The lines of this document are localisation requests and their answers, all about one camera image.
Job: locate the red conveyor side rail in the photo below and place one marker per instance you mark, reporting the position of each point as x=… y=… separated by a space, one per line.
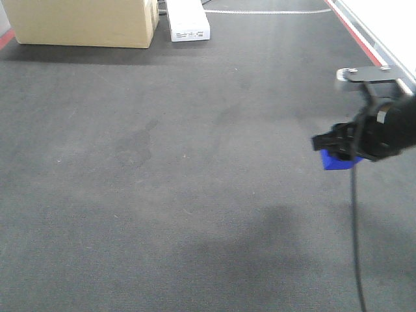
x=361 y=41

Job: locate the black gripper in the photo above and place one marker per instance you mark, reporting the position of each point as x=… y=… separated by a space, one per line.
x=374 y=138

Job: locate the large cardboard box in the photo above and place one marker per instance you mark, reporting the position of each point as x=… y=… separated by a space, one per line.
x=95 y=23

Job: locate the blue plastic block part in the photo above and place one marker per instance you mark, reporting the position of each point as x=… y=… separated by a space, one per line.
x=333 y=163

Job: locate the white long carton box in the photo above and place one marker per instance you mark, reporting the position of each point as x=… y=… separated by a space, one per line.
x=187 y=21

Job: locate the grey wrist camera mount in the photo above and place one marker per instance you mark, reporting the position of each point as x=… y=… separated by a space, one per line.
x=386 y=81

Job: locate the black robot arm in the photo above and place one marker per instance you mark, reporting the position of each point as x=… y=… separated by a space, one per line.
x=406 y=106

